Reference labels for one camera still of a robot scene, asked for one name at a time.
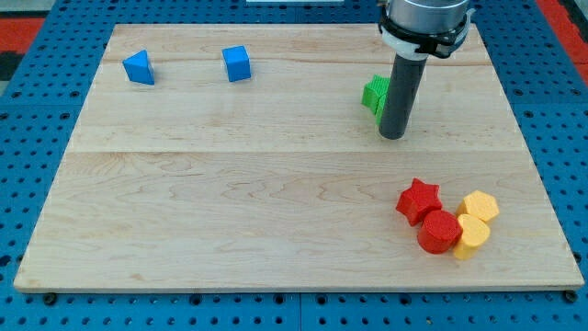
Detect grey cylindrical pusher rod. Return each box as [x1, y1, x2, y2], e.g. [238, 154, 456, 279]
[379, 55, 426, 140]

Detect wooden board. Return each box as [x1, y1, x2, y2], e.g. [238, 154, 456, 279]
[14, 24, 584, 293]

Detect green star block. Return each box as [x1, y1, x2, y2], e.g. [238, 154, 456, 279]
[361, 74, 390, 114]

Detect black and white clamp ring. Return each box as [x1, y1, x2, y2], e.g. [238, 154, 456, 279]
[377, 7, 476, 63]

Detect red cylinder block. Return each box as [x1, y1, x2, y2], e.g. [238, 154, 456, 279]
[417, 210, 463, 255]

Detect red star block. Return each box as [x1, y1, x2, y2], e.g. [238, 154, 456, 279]
[396, 177, 443, 227]

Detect yellow hexagon block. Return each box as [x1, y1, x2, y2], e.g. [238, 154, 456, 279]
[456, 190, 500, 223]

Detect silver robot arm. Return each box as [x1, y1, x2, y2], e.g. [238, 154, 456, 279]
[386, 0, 469, 34]

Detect blue triangle block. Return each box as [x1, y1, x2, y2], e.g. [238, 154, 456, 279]
[122, 50, 155, 86]

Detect yellow cylinder block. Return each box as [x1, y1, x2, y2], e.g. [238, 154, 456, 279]
[453, 213, 491, 260]

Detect blue cube block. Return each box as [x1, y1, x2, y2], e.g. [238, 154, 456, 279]
[221, 45, 252, 82]

